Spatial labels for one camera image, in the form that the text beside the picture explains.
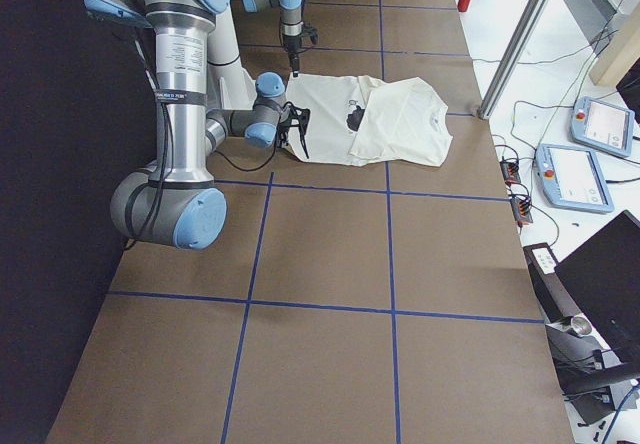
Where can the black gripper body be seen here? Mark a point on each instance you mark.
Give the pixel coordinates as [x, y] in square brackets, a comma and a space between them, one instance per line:
[292, 44]
[303, 140]

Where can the cream long-sleeve cat shirt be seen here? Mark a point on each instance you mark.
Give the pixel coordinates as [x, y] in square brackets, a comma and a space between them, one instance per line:
[360, 120]

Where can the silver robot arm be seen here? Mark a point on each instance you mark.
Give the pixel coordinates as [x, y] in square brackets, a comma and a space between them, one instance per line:
[203, 96]
[290, 11]

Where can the black power strip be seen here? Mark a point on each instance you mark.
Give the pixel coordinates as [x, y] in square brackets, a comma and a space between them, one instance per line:
[518, 194]

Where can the near grey teach pendant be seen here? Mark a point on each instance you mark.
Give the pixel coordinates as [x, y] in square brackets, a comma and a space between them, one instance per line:
[571, 178]

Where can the grey teach pendant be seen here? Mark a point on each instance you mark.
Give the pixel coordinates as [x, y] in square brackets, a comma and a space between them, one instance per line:
[603, 126]
[571, 178]

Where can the far grey teach pendant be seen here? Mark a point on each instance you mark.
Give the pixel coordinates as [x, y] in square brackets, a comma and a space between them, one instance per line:
[603, 126]

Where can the black box with white label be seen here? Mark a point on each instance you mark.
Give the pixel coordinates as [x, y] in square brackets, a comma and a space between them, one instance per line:
[552, 296]

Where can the black monitor with stand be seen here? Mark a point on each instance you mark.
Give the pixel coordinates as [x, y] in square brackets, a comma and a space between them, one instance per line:
[602, 277]

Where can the shiny metal cylinder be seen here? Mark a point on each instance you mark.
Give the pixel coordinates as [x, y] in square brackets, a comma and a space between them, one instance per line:
[577, 325]

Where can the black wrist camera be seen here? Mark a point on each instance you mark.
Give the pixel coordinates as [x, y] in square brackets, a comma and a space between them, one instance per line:
[310, 32]

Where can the aluminium frame post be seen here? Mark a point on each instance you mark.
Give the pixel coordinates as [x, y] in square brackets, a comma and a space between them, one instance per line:
[520, 37]

